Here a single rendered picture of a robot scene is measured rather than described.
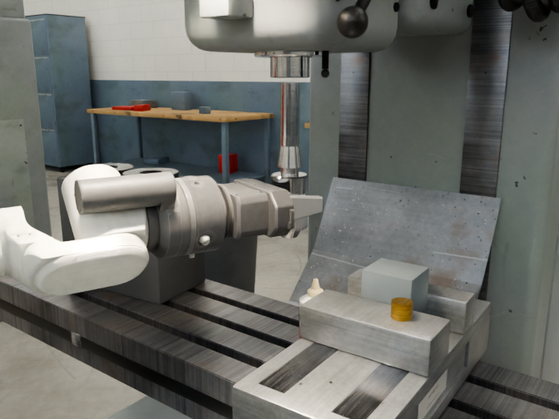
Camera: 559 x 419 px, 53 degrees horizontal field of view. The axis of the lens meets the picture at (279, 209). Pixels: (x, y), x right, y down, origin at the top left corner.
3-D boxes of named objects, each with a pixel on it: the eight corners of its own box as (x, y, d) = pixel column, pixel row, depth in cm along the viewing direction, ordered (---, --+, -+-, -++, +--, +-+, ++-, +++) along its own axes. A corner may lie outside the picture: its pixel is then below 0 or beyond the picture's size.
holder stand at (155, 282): (160, 305, 89) (153, 181, 84) (65, 280, 99) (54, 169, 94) (206, 282, 99) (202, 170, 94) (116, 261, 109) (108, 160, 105)
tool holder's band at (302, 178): (263, 182, 70) (263, 174, 70) (288, 177, 74) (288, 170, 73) (291, 187, 67) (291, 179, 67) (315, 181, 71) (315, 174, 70)
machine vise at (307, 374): (371, 517, 46) (377, 398, 44) (231, 449, 55) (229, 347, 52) (487, 350, 74) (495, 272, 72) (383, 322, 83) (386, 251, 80)
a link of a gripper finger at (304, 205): (319, 215, 71) (277, 221, 68) (319, 190, 70) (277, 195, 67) (326, 218, 70) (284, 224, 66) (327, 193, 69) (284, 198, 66)
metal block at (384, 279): (408, 332, 61) (412, 280, 60) (359, 318, 65) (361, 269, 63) (426, 315, 65) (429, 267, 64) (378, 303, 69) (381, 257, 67)
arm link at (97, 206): (182, 271, 64) (80, 290, 58) (155, 200, 70) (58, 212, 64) (205, 207, 56) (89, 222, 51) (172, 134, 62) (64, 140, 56)
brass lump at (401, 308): (407, 323, 57) (408, 307, 56) (387, 317, 58) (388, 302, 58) (415, 316, 59) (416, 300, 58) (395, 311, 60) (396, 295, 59)
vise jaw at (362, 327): (428, 378, 54) (431, 341, 53) (298, 337, 63) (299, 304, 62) (448, 353, 59) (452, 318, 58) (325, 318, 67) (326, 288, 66)
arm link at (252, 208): (295, 176, 63) (197, 187, 57) (294, 258, 65) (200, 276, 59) (244, 161, 74) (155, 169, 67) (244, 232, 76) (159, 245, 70)
